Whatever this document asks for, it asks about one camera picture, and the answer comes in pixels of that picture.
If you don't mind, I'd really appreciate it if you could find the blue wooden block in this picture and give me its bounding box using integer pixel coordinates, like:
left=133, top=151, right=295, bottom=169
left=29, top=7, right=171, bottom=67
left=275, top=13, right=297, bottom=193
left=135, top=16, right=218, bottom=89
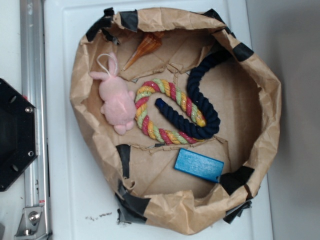
left=174, top=148, right=224, bottom=183

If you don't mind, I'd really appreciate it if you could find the brown paper bin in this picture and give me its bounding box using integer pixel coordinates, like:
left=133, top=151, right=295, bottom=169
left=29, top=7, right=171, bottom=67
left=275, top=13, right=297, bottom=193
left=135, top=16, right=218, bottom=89
left=70, top=7, right=281, bottom=235

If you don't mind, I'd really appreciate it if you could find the pink plush bunny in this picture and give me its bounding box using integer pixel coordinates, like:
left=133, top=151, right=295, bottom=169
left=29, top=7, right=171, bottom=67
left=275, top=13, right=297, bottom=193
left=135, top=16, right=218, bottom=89
left=89, top=52, right=137, bottom=135

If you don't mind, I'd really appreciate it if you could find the orange spiral seashell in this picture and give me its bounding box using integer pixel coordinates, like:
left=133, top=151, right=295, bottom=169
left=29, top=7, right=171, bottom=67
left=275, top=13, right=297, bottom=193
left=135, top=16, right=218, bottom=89
left=123, top=31, right=165, bottom=71

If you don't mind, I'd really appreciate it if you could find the multicolour twisted rope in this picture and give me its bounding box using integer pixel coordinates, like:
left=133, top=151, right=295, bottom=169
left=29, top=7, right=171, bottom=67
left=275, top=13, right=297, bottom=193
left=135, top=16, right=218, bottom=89
left=134, top=78, right=207, bottom=146

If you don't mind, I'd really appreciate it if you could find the navy blue twisted rope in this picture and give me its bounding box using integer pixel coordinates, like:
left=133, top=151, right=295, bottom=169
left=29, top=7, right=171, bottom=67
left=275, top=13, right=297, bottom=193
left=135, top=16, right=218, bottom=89
left=154, top=50, right=232, bottom=140

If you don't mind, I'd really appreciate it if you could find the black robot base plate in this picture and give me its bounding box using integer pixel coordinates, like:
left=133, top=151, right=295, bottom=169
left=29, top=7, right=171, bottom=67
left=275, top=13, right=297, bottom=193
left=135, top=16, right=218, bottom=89
left=0, top=79, right=37, bottom=192

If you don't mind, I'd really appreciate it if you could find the aluminium extrusion rail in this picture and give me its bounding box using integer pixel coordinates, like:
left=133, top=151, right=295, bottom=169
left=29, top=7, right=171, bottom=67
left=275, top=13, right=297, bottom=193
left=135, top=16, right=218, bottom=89
left=19, top=0, right=53, bottom=240

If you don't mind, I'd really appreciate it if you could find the metal corner bracket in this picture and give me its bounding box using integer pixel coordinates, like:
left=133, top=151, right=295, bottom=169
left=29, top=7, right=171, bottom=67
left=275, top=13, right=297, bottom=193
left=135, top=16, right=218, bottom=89
left=14, top=206, right=46, bottom=240

